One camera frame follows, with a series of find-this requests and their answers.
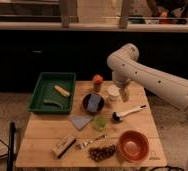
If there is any bunch of dark grapes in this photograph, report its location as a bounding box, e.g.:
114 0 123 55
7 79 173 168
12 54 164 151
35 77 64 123
88 145 116 162

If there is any orange lidded spice jar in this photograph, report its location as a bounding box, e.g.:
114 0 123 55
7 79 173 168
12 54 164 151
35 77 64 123
92 74 103 92

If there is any green plastic tray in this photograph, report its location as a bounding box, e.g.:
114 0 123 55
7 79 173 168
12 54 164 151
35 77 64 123
28 72 76 114

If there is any blue grey cloth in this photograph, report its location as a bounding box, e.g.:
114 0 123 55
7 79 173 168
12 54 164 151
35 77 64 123
70 115 92 130

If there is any silver metal fork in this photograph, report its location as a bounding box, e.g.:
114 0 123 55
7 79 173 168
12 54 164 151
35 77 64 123
75 134 107 150

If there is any green plastic cup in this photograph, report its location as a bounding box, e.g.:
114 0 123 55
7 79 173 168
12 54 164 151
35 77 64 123
93 115 107 131

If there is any green pepper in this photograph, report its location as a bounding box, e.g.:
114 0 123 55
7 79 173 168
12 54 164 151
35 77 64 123
43 99 63 109

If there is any white round container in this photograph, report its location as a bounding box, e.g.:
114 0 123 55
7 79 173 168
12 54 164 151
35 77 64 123
107 85 120 103

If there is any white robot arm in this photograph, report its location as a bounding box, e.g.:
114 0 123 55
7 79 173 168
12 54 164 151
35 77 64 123
107 43 188 171

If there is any orange ceramic bowl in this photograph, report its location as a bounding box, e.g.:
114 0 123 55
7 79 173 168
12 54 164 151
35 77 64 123
117 130 149 163

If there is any black chair frame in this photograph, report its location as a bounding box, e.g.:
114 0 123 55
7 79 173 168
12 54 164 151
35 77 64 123
0 122 17 171

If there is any white handled dish brush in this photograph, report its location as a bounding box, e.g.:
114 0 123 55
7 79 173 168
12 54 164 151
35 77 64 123
112 105 146 122

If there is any dark round bowl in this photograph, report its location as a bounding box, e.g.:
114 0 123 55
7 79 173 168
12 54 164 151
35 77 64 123
82 93 104 114

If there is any blue sponge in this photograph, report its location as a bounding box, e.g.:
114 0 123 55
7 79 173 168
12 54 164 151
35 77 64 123
87 94 101 112

